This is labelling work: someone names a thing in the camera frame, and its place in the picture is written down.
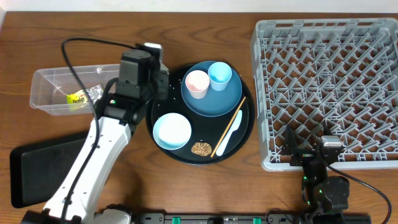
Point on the light blue bowl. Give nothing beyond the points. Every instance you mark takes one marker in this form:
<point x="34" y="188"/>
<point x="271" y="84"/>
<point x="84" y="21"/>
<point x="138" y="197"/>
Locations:
<point x="172" y="131"/>

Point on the black rail base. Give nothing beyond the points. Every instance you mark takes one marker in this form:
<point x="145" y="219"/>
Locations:
<point x="269" y="218"/>

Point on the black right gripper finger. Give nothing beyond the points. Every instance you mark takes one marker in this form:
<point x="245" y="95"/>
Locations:
<point x="289" y="146"/>
<point x="326" y="131"/>

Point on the yellow foil snack wrapper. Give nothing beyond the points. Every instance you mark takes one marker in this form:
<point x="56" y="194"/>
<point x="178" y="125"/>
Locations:
<point x="84" y="96"/>

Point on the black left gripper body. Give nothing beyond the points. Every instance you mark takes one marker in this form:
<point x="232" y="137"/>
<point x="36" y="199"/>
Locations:
<point x="161" y="83"/>

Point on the round black tray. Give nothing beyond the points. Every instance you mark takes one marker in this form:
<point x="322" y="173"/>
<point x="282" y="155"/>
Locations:
<point x="207" y="129"/>

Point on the light blue cup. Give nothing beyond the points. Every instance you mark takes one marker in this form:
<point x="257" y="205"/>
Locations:
<point x="220" y="74"/>

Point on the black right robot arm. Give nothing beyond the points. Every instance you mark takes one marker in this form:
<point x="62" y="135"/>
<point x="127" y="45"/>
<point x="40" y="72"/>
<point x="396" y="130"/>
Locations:
<point x="326" y="196"/>

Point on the brown walnut cookie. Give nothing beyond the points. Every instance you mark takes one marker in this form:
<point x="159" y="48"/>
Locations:
<point x="202" y="149"/>

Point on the clear plastic bin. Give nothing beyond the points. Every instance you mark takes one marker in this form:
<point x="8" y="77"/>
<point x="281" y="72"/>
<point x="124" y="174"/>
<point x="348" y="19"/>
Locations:
<point x="51" y="86"/>

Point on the wooden chopstick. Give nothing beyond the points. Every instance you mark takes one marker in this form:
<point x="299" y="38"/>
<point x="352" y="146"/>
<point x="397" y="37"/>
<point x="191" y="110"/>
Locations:
<point x="228" y="126"/>

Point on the grey dishwasher rack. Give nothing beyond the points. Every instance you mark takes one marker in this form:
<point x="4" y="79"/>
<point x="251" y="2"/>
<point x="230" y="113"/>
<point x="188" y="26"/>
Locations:
<point x="335" y="73"/>

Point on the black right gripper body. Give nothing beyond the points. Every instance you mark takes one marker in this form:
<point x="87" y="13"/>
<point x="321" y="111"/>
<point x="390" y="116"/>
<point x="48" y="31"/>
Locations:
<point x="302" y="157"/>

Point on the pink cup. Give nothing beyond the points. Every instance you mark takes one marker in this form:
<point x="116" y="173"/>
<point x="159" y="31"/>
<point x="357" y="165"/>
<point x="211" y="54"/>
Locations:
<point x="197" y="83"/>

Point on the dark blue plate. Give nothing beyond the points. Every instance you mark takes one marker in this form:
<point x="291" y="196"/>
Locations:
<point x="214" y="103"/>

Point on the light blue plastic knife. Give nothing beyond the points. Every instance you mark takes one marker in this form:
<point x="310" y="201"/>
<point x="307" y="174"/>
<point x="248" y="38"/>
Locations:
<point x="235" y="125"/>

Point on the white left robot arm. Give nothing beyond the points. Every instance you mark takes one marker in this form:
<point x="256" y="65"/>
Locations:
<point x="118" y="112"/>

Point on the black rectangular tray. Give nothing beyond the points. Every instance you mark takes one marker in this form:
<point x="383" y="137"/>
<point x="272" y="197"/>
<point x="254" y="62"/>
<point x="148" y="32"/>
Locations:
<point x="38" y="169"/>

